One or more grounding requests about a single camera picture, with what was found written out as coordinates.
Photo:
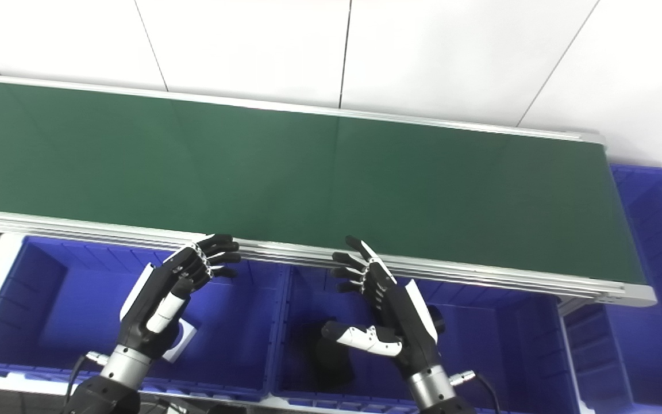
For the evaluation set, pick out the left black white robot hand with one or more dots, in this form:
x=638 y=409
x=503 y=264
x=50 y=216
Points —
x=153 y=305

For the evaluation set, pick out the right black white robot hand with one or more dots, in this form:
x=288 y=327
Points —
x=400 y=322

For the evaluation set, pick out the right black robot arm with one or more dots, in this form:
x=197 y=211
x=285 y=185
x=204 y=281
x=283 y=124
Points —
x=431 y=388

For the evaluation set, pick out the black block part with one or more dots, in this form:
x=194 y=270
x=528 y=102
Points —
x=439 y=322
x=334 y=362

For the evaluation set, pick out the white square part with hole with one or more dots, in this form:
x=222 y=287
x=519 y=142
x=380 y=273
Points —
x=186 y=339

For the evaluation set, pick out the blue bin with white parts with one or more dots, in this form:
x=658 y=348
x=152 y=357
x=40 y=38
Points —
x=78 y=310

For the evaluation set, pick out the blue bin with black parts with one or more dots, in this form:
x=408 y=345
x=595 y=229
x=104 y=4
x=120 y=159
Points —
x=480 y=356

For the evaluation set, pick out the green conveyor belt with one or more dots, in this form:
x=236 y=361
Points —
x=308 y=172
x=480 y=275

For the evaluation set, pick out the blue empty bin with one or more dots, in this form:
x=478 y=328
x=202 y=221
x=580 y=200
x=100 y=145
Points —
x=653 y=259

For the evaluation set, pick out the black robot torso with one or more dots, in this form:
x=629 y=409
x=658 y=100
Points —
x=193 y=407

